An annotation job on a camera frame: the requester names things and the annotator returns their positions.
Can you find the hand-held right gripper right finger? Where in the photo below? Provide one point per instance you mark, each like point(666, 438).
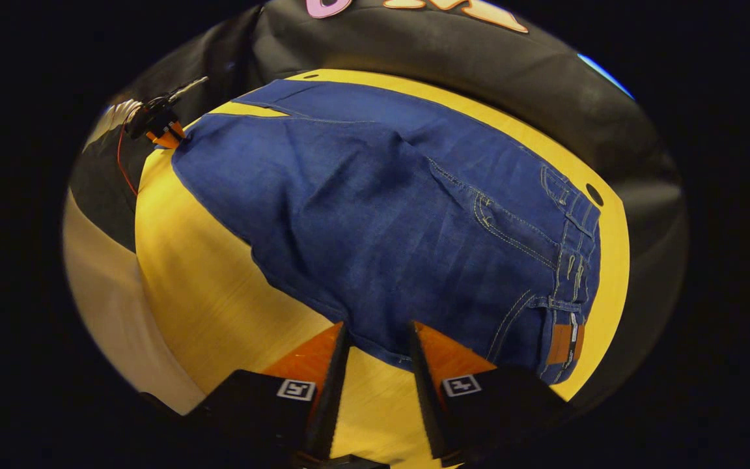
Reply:
point(426, 404)

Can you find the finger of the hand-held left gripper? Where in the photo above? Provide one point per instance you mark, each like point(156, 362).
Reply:
point(166, 138)

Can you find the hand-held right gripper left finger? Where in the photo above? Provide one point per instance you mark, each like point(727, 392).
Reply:
point(334, 404)

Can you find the blue denim jeans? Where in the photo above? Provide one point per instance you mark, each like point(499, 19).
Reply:
point(362, 215)

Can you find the black backdrop cloth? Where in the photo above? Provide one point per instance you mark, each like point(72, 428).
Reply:
point(479, 71)

